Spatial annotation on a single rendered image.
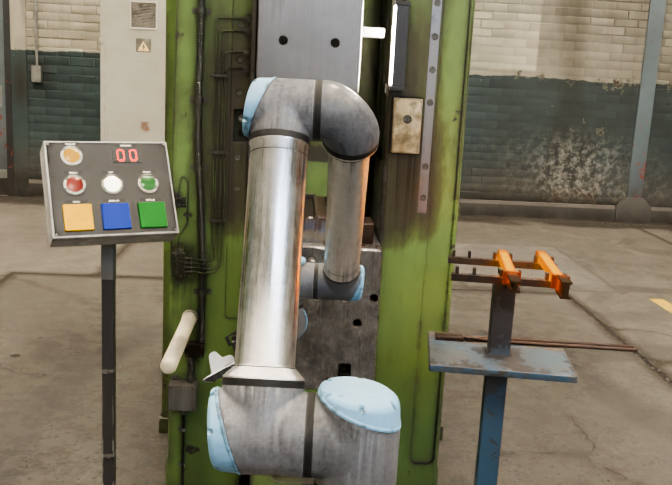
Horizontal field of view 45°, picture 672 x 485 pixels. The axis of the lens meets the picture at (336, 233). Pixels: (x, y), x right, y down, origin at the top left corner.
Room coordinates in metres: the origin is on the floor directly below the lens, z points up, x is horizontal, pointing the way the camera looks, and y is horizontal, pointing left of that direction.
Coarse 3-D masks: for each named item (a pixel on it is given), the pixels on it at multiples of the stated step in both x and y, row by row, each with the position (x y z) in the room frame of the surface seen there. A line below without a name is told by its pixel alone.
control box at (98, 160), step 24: (48, 144) 2.18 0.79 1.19; (72, 144) 2.21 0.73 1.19; (96, 144) 2.24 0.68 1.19; (120, 144) 2.28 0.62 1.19; (144, 144) 2.31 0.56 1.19; (48, 168) 2.15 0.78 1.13; (72, 168) 2.18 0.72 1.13; (96, 168) 2.21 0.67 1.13; (120, 168) 2.24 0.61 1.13; (144, 168) 2.27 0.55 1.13; (168, 168) 2.30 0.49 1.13; (48, 192) 2.12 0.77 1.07; (72, 192) 2.14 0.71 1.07; (96, 192) 2.17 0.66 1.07; (120, 192) 2.20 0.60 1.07; (144, 192) 2.23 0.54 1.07; (168, 192) 2.27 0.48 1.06; (48, 216) 2.12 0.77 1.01; (96, 216) 2.14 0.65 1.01; (168, 216) 2.23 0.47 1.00; (48, 240) 2.12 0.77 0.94; (72, 240) 2.10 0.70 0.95; (96, 240) 2.14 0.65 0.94; (120, 240) 2.18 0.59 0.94; (144, 240) 2.22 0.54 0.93; (168, 240) 2.26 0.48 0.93
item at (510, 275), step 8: (504, 256) 2.28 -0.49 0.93; (504, 264) 2.17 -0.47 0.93; (512, 264) 2.18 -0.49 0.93; (504, 272) 2.06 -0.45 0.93; (512, 272) 2.06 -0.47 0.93; (520, 272) 2.06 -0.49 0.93; (504, 280) 2.06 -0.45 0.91; (512, 280) 1.98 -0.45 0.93; (520, 280) 1.98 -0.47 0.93; (512, 288) 1.99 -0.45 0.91
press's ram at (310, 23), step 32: (288, 0) 2.39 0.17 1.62; (320, 0) 2.39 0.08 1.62; (352, 0) 2.40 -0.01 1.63; (288, 32) 2.39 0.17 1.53; (320, 32) 2.39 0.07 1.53; (352, 32) 2.40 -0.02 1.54; (384, 32) 2.59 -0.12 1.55; (256, 64) 2.39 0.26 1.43; (288, 64) 2.39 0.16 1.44; (320, 64) 2.39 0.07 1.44; (352, 64) 2.40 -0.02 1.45
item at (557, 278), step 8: (544, 256) 2.31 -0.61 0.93; (544, 264) 2.22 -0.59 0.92; (552, 264) 2.21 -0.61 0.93; (552, 272) 2.11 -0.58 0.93; (560, 272) 2.11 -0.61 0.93; (552, 280) 2.04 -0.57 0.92; (560, 280) 1.99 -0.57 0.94; (568, 280) 1.98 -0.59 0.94; (552, 288) 2.04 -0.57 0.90; (560, 288) 2.01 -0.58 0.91; (568, 288) 1.96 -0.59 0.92; (560, 296) 1.97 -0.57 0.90; (568, 296) 1.97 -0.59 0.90
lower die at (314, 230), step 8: (320, 200) 2.72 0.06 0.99; (320, 208) 2.56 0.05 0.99; (320, 216) 2.41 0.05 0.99; (304, 224) 2.39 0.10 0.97; (312, 224) 2.39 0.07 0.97; (320, 224) 2.39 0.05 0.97; (304, 232) 2.39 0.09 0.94; (312, 232) 2.39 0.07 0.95; (320, 232) 2.39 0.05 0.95; (304, 240) 2.39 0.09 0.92; (312, 240) 2.39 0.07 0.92; (320, 240) 2.39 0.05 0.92
